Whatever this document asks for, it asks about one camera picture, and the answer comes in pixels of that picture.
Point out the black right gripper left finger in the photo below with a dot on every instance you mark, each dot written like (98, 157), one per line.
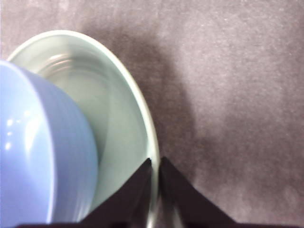
(128, 204)

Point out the blue bowl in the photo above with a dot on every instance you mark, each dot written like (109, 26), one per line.
(35, 142)

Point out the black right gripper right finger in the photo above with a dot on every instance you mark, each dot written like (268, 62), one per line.
(190, 206)

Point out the green plate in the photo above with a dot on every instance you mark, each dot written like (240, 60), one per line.
(114, 107)

